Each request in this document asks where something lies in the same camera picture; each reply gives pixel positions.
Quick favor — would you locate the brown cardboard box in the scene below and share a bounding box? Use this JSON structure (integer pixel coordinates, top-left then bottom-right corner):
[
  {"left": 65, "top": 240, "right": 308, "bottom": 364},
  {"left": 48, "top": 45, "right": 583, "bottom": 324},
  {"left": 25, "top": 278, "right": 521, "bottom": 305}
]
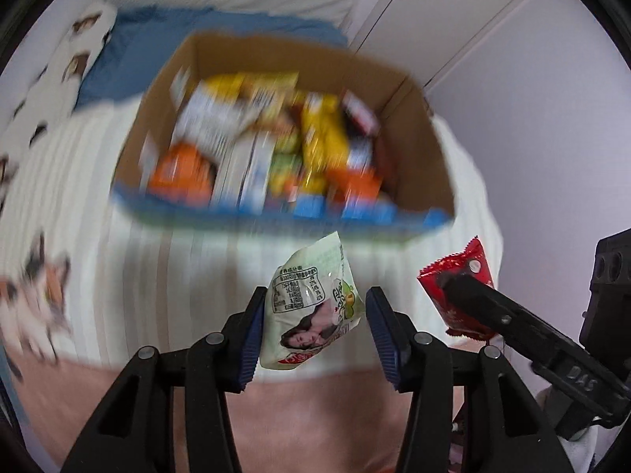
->
[{"left": 111, "top": 31, "right": 457, "bottom": 247}]

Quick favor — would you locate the red snack packet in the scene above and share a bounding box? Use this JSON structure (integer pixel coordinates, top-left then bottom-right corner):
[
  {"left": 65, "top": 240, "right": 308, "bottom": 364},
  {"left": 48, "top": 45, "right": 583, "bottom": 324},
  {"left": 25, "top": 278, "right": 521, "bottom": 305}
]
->
[{"left": 417, "top": 236, "right": 496, "bottom": 341}]

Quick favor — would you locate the white green snack packet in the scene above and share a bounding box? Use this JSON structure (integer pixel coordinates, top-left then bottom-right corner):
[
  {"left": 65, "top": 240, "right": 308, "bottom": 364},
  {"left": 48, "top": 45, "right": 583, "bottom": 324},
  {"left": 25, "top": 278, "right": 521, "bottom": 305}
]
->
[{"left": 259, "top": 231, "right": 366, "bottom": 371}]

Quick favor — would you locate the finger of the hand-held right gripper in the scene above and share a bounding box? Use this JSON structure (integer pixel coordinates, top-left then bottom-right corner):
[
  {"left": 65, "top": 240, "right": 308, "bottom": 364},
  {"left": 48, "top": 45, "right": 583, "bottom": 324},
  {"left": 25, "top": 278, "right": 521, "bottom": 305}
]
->
[{"left": 439, "top": 276, "right": 622, "bottom": 439}]

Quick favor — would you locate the green candy ball packet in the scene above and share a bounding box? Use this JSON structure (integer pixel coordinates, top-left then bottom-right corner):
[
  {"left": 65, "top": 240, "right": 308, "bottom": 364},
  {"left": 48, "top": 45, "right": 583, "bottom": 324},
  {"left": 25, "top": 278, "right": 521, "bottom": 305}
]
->
[{"left": 269, "top": 153, "right": 304, "bottom": 198}]

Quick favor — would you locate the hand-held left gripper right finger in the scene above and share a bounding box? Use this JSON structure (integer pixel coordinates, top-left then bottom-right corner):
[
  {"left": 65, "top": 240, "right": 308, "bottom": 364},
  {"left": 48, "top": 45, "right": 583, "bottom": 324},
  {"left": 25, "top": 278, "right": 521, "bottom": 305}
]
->
[{"left": 365, "top": 286, "right": 575, "bottom": 473}]

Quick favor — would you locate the white printed snack packet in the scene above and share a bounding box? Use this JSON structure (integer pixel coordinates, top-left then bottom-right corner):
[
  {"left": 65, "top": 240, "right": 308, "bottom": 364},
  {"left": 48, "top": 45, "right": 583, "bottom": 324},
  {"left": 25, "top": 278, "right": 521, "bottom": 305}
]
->
[{"left": 172, "top": 84, "right": 257, "bottom": 158}]

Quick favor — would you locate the white striped blanket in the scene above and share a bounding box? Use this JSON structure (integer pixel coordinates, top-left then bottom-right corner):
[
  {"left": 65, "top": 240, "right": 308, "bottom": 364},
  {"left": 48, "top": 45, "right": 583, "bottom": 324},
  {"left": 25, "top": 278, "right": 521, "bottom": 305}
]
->
[{"left": 0, "top": 103, "right": 504, "bottom": 385}]

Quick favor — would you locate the blue bed sheet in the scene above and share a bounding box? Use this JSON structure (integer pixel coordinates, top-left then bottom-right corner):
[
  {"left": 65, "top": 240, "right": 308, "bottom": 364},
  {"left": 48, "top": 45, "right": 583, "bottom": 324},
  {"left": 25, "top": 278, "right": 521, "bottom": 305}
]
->
[{"left": 74, "top": 6, "right": 348, "bottom": 106}]

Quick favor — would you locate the white snack box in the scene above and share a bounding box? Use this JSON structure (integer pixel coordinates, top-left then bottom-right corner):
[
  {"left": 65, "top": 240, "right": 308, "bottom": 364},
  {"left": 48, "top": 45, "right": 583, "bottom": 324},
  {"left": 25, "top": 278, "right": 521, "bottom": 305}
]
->
[{"left": 212, "top": 135, "right": 277, "bottom": 212}]

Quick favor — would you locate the long yellow snack packet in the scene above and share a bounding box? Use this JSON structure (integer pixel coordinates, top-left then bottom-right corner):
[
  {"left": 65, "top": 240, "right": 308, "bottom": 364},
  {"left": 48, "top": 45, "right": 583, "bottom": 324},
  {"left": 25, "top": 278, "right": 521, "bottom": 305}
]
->
[{"left": 298, "top": 93, "right": 351, "bottom": 193}]

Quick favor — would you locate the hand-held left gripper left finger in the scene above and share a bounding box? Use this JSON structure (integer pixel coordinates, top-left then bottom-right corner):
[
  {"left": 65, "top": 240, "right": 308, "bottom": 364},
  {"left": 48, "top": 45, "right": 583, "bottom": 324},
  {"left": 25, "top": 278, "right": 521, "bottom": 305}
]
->
[{"left": 59, "top": 286, "right": 269, "bottom": 473}]

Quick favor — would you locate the pink blanket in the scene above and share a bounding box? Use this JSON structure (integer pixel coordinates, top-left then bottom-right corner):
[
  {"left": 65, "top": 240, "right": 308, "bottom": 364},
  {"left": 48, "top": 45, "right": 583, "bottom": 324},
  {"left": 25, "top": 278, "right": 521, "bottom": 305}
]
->
[{"left": 10, "top": 350, "right": 494, "bottom": 473}]

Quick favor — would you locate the white bear print pillow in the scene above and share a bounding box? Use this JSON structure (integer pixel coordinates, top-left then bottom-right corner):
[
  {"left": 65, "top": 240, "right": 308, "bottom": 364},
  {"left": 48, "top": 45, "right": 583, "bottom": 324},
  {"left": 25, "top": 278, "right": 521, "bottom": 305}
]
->
[{"left": 0, "top": 2, "right": 118, "bottom": 218}]

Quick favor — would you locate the orange snack packet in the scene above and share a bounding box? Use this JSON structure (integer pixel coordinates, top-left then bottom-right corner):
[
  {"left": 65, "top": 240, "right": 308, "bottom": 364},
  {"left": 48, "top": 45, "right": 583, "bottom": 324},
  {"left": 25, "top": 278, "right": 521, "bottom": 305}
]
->
[
  {"left": 148, "top": 142, "right": 218, "bottom": 208},
  {"left": 328, "top": 168, "right": 383, "bottom": 203}
]

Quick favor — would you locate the white door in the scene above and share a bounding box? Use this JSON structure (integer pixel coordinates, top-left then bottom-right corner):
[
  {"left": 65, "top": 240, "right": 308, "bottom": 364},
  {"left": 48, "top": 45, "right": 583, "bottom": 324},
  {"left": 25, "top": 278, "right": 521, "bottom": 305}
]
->
[{"left": 347, "top": 0, "right": 548, "bottom": 94}]

